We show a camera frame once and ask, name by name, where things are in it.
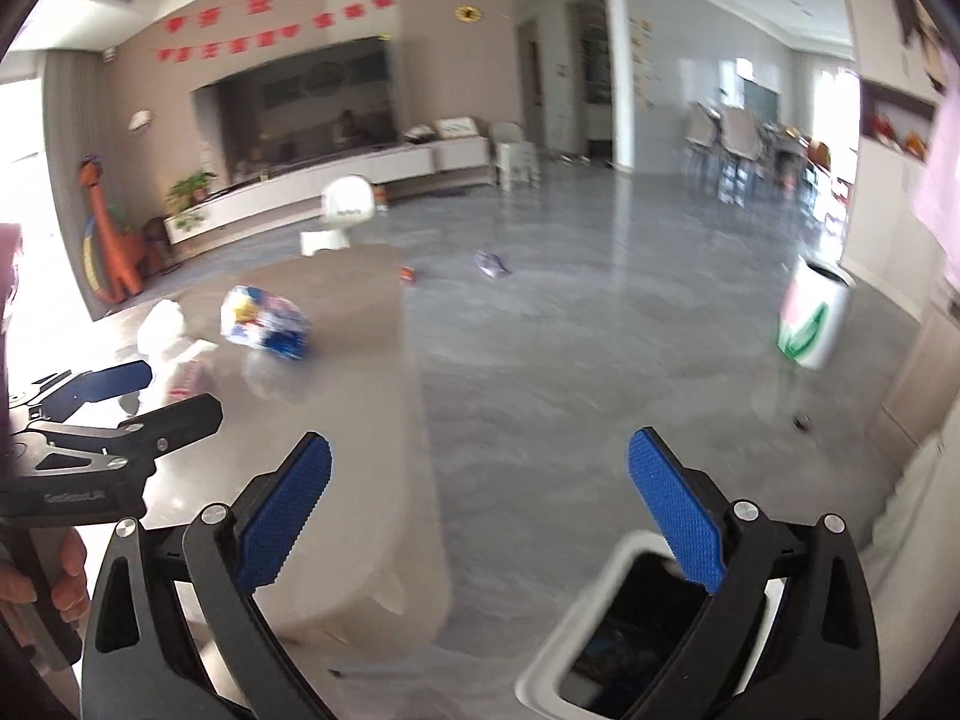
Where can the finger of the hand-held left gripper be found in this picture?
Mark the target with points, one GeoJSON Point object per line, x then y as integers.
{"type": "Point", "coordinates": [176, 418]}
{"type": "Point", "coordinates": [112, 381]}

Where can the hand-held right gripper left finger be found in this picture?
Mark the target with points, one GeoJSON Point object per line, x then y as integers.
{"type": "Point", "coordinates": [285, 517]}

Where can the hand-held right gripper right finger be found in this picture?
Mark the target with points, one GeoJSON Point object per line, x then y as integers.
{"type": "Point", "coordinates": [675, 517]}

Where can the red and white wrapper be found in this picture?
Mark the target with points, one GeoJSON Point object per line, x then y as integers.
{"type": "Point", "coordinates": [184, 381]}

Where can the white tissue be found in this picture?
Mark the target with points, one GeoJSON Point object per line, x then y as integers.
{"type": "Point", "coordinates": [161, 330]}

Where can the white bin with black liner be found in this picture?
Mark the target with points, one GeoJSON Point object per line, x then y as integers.
{"type": "Point", "coordinates": [566, 656]}

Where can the person's left hand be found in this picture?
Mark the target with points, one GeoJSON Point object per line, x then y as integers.
{"type": "Point", "coordinates": [69, 570]}

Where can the colourful blue snack bag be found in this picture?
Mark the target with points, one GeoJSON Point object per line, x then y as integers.
{"type": "Point", "coordinates": [262, 324]}

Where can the orange dinosaur toy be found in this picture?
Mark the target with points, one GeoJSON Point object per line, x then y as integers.
{"type": "Point", "coordinates": [112, 240]}

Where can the small dark floor object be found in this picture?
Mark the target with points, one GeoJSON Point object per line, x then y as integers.
{"type": "Point", "coordinates": [802, 422]}

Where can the potted green plant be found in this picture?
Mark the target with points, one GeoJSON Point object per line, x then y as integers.
{"type": "Point", "coordinates": [191, 189]}

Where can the white cloth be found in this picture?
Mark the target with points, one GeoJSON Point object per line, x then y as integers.
{"type": "Point", "coordinates": [911, 540]}

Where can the white and green bucket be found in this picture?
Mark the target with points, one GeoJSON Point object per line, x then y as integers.
{"type": "Point", "coordinates": [814, 322]}

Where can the wooden side cabinet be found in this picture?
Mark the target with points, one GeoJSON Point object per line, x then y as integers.
{"type": "Point", "coordinates": [911, 382]}

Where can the white plastic stool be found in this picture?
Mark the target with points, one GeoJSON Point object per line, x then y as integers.
{"type": "Point", "coordinates": [343, 202]}

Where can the long white media cabinet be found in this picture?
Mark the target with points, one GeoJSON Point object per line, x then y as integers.
{"type": "Point", "coordinates": [322, 184]}

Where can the purple floor scrap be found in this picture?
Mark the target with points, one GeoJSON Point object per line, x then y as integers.
{"type": "Point", "coordinates": [491, 262]}

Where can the white dining chair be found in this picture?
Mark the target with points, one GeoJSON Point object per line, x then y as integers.
{"type": "Point", "coordinates": [701, 131]}
{"type": "Point", "coordinates": [739, 142]}

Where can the stacked pale green chairs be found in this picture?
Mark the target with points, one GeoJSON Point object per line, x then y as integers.
{"type": "Point", "coordinates": [514, 157]}

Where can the white box with print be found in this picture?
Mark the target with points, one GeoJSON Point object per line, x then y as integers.
{"type": "Point", "coordinates": [457, 127]}

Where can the pink hanging cloth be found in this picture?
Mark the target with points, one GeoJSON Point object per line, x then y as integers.
{"type": "Point", "coordinates": [941, 180]}

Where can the large wall television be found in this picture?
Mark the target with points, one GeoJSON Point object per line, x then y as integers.
{"type": "Point", "coordinates": [300, 94]}

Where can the framed wall picture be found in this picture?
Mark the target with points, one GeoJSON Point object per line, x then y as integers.
{"type": "Point", "coordinates": [896, 124]}

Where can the yellow wall decoration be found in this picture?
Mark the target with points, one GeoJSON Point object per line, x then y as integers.
{"type": "Point", "coordinates": [468, 13]}

